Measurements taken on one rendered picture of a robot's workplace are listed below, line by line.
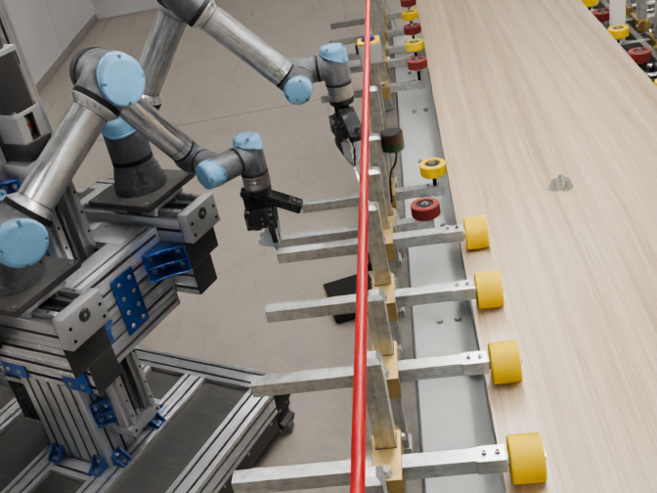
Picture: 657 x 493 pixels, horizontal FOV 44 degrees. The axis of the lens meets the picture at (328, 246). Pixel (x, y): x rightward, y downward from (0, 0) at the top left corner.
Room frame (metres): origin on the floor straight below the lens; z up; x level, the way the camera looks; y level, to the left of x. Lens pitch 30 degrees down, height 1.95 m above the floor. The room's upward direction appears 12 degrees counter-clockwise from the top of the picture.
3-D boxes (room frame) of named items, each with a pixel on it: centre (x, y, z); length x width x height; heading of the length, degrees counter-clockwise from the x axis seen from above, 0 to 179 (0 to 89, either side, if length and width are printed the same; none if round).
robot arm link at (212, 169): (1.98, 0.25, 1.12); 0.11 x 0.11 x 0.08; 36
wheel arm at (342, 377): (1.24, -0.04, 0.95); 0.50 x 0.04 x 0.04; 81
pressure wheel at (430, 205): (1.96, -0.28, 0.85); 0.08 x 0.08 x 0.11
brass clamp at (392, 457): (1.01, -0.03, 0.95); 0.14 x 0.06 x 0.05; 171
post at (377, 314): (1.28, -0.07, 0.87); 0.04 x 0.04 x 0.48; 81
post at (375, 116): (2.26, -0.22, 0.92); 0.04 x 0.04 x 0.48; 81
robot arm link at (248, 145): (2.03, 0.16, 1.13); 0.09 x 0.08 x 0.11; 126
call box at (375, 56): (2.52, -0.25, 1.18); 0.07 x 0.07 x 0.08; 81
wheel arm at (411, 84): (3.22, -0.31, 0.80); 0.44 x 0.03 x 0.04; 81
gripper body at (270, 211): (2.03, 0.16, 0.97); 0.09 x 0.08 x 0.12; 81
